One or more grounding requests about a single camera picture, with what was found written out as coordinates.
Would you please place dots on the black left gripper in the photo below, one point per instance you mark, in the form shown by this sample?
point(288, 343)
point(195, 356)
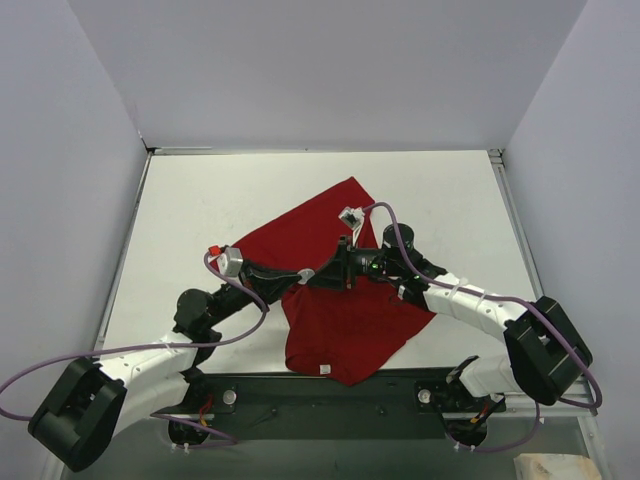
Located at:
point(248, 278)

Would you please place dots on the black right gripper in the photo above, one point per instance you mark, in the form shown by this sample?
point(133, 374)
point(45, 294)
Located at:
point(345, 263)

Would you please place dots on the red t-shirt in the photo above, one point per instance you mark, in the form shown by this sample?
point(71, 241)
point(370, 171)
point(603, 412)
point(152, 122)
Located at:
point(344, 335)

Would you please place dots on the round brooch badge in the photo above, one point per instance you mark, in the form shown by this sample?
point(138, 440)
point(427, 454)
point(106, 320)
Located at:
point(305, 275)

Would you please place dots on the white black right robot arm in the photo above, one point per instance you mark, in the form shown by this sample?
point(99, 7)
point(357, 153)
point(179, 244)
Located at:
point(544, 353)

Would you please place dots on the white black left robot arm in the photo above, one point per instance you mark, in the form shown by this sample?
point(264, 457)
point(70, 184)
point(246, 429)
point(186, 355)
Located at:
point(98, 396)

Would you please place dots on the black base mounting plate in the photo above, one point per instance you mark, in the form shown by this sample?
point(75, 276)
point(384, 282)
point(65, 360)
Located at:
point(397, 404)

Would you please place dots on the beige tissue pack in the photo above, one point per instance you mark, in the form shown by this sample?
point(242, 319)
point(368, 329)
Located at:
point(536, 466)

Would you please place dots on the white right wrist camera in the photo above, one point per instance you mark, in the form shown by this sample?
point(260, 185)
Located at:
point(354, 219)

